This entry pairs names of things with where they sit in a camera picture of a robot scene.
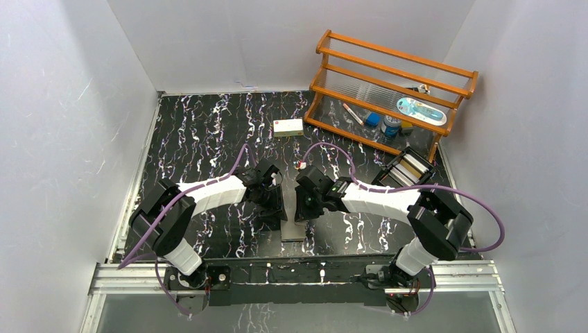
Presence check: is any grey card holder wallet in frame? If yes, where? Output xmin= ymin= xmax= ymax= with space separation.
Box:
xmin=280 ymin=189 xmax=306 ymax=243

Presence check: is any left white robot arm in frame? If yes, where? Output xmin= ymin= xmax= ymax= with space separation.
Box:
xmin=129 ymin=159 xmax=287 ymax=289

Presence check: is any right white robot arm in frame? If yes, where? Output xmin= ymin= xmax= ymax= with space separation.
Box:
xmin=295 ymin=166 xmax=473 ymax=289

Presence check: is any black card tray box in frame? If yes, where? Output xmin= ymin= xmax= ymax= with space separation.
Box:
xmin=371 ymin=146 xmax=435 ymax=187

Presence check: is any white small cardboard box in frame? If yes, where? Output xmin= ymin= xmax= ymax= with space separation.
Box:
xmin=273 ymin=119 xmax=304 ymax=137

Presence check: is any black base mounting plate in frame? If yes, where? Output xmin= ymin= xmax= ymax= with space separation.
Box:
xmin=208 ymin=254 xmax=419 ymax=311

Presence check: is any blue small block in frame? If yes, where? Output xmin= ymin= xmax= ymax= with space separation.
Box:
xmin=364 ymin=112 xmax=381 ymax=128

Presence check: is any white marker pen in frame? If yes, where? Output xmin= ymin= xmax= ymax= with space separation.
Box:
xmin=343 ymin=103 xmax=364 ymax=126

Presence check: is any yellow black small block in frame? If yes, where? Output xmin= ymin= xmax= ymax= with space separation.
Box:
xmin=399 ymin=121 xmax=414 ymax=136

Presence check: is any orange wooden shelf rack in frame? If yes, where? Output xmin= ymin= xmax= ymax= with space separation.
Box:
xmin=303 ymin=30 xmax=479 ymax=162

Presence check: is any blister pack blue tool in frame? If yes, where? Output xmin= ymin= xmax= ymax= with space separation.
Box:
xmin=397 ymin=97 xmax=447 ymax=126

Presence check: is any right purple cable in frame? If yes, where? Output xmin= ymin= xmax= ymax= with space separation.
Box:
xmin=298 ymin=142 xmax=506 ymax=254

